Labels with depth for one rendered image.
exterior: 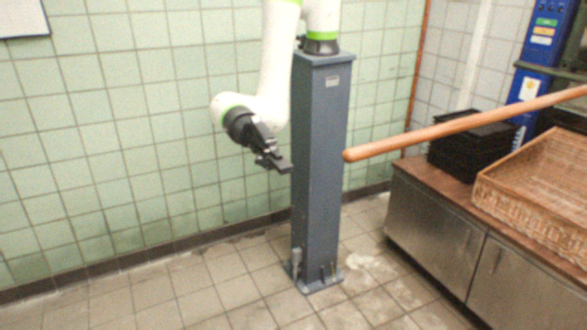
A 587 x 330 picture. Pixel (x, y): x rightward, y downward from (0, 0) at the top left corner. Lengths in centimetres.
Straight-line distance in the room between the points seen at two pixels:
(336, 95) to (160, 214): 120
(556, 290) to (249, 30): 168
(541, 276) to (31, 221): 219
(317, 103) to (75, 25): 103
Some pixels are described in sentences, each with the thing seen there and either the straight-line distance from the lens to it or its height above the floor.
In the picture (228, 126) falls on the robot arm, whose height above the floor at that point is 116.
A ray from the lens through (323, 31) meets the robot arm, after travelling 151.
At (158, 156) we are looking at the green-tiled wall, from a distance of 205.
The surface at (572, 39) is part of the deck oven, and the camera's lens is 210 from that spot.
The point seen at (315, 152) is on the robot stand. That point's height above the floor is 80.
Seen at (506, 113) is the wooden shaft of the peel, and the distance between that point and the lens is 107.
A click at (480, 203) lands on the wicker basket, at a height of 60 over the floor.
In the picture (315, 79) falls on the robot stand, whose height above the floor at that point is 112.
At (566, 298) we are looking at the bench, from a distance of 171.
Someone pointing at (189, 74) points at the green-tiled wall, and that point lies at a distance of 194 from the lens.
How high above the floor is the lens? 152
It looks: 29 degrees down
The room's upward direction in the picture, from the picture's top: straight up
